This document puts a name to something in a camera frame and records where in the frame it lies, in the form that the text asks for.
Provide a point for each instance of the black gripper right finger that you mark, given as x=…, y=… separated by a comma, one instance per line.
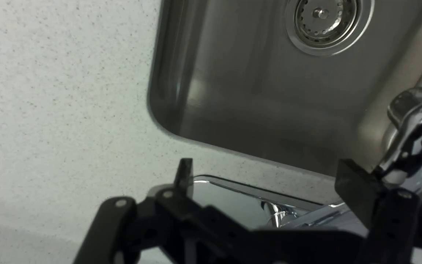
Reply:
x=388, y=214

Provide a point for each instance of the chrome sink faucet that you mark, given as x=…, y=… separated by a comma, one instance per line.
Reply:
x=258, y=207

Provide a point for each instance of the sink drain strainer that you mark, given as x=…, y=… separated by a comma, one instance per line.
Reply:
x=324, y=28

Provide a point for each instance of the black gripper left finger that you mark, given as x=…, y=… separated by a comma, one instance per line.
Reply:
x=183, y=180

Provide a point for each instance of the stainless steel sink basin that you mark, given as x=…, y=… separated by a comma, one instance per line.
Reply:
x=225, y=75

